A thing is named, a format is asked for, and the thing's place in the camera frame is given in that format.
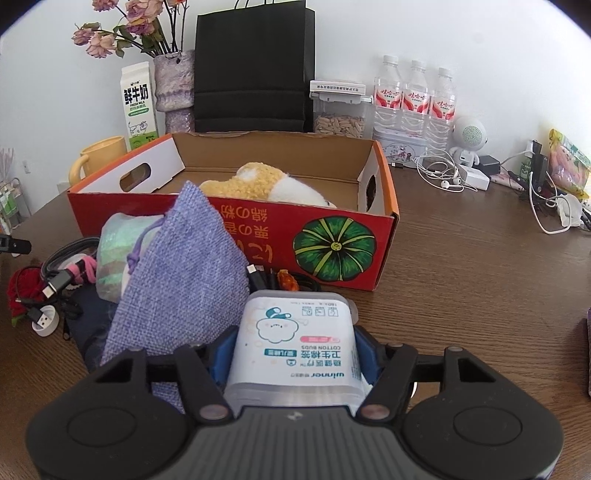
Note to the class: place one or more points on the white cotton swab box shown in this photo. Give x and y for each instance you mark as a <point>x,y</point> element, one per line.
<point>295,350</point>

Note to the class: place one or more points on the black upright device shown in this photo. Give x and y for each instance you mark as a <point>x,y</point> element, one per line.
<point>538,166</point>

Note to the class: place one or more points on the dried pink roses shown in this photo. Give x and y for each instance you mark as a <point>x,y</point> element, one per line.
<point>136,10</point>

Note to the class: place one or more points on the white charger block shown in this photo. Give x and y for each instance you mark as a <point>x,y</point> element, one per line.
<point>475,177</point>

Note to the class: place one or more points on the clear seed container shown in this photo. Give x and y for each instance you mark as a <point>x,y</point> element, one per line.
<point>339,122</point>

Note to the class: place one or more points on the yellow ceramic mug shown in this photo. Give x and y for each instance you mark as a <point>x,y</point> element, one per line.
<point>101,154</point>

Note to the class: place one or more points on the white tin box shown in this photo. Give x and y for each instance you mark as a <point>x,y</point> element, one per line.
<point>397,147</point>

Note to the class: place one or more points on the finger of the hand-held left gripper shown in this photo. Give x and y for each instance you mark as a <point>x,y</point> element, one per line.
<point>16,245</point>

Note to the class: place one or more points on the yellow white plush toy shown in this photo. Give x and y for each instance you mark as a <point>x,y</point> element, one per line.
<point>258,184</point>

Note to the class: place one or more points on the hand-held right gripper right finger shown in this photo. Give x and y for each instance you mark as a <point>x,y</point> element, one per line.
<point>367,357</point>

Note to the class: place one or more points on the large white ribbed cap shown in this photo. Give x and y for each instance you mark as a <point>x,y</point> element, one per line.
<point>46,326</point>

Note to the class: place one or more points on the white wall socket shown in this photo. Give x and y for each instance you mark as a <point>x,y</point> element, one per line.
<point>26,166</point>

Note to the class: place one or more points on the red cardboard box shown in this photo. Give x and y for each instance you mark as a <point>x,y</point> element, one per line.
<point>341,221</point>

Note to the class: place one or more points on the red artificial rose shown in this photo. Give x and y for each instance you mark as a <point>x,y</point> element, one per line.
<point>18,286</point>

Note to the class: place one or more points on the small green bottle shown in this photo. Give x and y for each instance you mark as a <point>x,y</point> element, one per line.
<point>526,170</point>

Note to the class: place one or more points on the yellow snack packet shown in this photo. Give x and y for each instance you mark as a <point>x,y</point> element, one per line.
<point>570,161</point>

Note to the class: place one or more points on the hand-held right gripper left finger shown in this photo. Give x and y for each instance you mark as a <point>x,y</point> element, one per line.
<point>220,360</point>

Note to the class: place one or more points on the black paper bag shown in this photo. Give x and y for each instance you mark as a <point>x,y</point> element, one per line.
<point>254,69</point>

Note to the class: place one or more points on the clear bag with green mask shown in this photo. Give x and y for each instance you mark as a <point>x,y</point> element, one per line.
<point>113,258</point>

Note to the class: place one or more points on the white green milk carton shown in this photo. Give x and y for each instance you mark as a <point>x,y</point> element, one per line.
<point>138,101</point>

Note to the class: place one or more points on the purple mottled vase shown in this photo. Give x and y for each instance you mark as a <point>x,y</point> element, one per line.
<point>173,83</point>

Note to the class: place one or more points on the clear water bottle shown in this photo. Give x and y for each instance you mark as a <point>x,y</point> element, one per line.
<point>415,101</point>
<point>442,106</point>
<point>387,99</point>

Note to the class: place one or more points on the white robot speaker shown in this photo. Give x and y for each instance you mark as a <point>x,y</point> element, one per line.
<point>468,134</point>

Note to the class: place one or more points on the black power adapter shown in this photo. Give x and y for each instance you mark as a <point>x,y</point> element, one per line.
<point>488,162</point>

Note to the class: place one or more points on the dark blue zip pouch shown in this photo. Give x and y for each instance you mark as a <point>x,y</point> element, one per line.
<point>87,332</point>

